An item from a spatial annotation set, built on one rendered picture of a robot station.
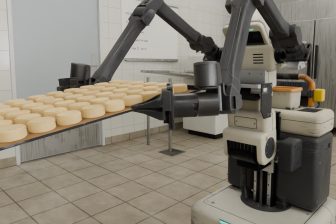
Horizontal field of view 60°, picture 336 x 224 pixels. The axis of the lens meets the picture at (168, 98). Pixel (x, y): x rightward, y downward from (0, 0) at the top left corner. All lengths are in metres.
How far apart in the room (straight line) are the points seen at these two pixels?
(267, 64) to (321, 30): 3.55
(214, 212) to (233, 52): 1.08
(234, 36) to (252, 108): 0.72
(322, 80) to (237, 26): 4.09
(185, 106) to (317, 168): 1.14
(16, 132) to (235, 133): 1.12
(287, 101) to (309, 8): 3.47
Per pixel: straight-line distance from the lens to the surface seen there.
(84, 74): 1.14
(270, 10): 1.12
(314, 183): 1.72
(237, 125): 1.53
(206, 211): 1.72
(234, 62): 0.79
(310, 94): 1.83
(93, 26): 3.87
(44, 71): 3.55
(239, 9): 0.90
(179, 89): 0.82
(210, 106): 0.67
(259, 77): 1.41
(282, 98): 1.73
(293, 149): 1.54
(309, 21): 5.00
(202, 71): 0.67
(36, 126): 0.59
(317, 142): 1.66
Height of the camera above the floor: 1.06
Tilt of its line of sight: 6 degrees down
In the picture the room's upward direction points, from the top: straight up
